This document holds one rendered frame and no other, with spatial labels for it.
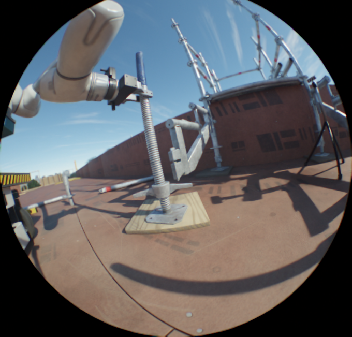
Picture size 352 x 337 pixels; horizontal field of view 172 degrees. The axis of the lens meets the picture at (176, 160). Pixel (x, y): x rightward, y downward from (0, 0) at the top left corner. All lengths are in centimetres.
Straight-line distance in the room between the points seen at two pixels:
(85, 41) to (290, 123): 135
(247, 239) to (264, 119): 107
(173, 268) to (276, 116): 127
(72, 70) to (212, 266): 49
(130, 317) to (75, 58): 46
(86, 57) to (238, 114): 119
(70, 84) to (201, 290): 50
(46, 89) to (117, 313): 48
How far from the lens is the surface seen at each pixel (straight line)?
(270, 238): 36
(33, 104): 96
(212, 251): 32
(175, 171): 51
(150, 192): 45
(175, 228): 40
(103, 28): 25
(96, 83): 37
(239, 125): 122
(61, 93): 35
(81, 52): 26
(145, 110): 45
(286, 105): 133
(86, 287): 37
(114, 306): 31
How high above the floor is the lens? 25
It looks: 4 degrees down
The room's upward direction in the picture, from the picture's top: 11 degrees counter-clockwise
